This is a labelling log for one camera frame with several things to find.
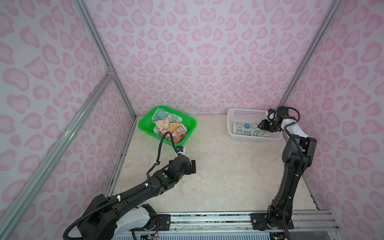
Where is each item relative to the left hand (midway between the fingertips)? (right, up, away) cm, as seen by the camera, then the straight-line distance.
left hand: (192, 161), depth 82 cm
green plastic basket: (-34, +22, +27) cm, 49 cm away
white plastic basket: (+43, +28, +31) cm, 60 cm away
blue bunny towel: (+42, +18, +27) cm, 53 cm away
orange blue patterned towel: (-20, +20, +17) cm, 33 cm away
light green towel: (-25, +29, +29) cm, 48 cm away
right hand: (+47, +22, +20) cm, 55 cm away
